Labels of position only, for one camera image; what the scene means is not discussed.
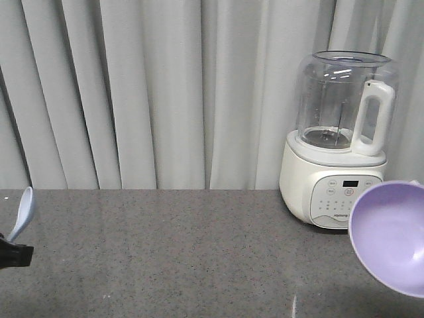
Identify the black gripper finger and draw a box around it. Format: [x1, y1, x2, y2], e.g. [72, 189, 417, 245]
[0, 234, 34, 268]

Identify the light blue plastic spoon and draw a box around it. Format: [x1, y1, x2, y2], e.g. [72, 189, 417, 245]
[7, 186, 35, 242]

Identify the purple plastic bowl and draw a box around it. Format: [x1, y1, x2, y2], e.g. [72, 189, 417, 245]
[348, 181, 423, 298]

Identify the grey pleated curtain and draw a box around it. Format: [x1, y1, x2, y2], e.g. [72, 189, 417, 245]
[1, 1, 423, 189]

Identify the white blender with clear jar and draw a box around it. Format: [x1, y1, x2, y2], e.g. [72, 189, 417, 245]
[280, 50, 399, 230]

